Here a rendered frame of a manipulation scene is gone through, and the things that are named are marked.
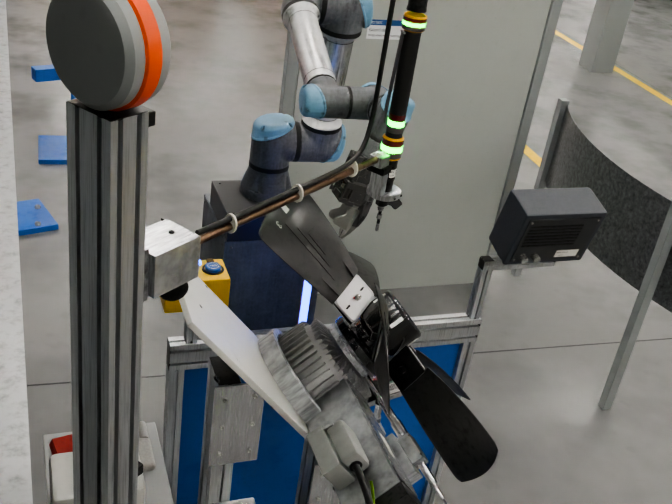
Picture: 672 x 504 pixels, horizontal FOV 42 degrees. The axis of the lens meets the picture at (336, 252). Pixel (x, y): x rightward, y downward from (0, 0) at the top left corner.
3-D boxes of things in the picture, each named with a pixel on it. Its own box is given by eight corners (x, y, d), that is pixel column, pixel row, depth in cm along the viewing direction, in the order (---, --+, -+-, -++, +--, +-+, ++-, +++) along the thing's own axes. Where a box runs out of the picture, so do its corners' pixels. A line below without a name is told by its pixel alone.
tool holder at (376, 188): (382, 208, 170) (391, 162, 165) (353, 195, 173) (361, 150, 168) (406, 195, 177) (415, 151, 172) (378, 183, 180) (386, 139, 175)
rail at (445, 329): (168, 371, 224) (169, 346, 220) (166, 362, 227) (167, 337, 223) (476, 341, 255) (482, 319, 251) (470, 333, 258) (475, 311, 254)
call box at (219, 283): (163, 318, 211) (165, 282, 206) (157, 296, 220) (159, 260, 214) (228, 314, 217) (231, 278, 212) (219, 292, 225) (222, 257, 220)
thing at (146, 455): (114, 477, 179) (114, 469, 178) (106, 429, 191) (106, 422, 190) (156, 472, 182) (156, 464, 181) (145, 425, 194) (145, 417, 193)
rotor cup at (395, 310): (386, 387, 180) (436, 350, 180) (352, 348, 172) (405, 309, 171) (362, 345, 192) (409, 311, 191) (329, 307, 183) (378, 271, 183)
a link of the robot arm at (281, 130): (245, 152, 254) (249, 108, 247) (289, 153, 258) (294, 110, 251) (252, 169, 244) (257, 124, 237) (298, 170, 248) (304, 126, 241)
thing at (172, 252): (146, 307, 121) (148, 255, 117) (112, 287, 125) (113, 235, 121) (198, 281, 129) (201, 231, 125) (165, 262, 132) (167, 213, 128)
